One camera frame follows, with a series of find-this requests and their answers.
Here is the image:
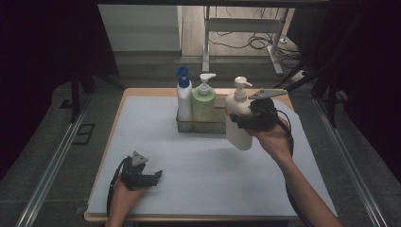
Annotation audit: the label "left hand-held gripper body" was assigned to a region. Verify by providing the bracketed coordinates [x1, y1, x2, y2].
[120, 150, 149, 191]

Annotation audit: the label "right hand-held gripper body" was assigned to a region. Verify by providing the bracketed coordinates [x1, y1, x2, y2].
[247, 88, 288, 131]

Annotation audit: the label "cream pump bottle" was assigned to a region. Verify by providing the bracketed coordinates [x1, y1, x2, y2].
[224, 76, 253, 151]

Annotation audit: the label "metal mesh basket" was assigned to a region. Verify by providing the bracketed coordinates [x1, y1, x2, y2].
[175, 94, 247, 135]

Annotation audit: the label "green pump bottle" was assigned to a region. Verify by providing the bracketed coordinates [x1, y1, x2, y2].
[191, 73, 218, 133]

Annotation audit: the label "white bottle with blue pump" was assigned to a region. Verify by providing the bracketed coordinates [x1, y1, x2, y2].
[175, 65, 193, 132]

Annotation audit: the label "person's left hand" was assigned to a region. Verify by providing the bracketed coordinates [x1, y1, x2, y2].
[108, 178, 147, 223]

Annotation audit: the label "person's right hand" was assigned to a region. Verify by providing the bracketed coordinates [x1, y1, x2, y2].
[247, 117, 295, 166]

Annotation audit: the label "white power strip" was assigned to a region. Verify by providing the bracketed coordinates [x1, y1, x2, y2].
[290, 69, 309, 83]

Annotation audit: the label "black stand leg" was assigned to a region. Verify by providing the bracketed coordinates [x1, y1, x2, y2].
[69, 62, 97, 125]
[273, 62, 340, 129]

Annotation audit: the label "white metal stand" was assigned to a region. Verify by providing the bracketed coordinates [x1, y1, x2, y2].
[201, 6, 287, 77]

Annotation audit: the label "dark curtain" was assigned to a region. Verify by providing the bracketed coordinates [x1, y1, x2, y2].
[287, 0, 401, 183]
[0, 0, 120, 181]

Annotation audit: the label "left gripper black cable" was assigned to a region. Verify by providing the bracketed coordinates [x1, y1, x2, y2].
[106, 156, 131, 218]

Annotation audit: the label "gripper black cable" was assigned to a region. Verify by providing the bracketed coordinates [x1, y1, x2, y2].
[273, 108, 313, 227]
[106, 156, 131, 218]

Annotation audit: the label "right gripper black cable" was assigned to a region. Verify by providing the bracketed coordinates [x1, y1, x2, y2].
[273, 108, 313, 227]

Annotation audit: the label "black floor cables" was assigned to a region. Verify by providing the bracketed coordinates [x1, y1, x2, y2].
[207, 6, 302, 69]

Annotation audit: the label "aluminium rail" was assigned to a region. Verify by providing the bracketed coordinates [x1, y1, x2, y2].
[15, 94, 93, 227]
[314, 97, 390, 227]

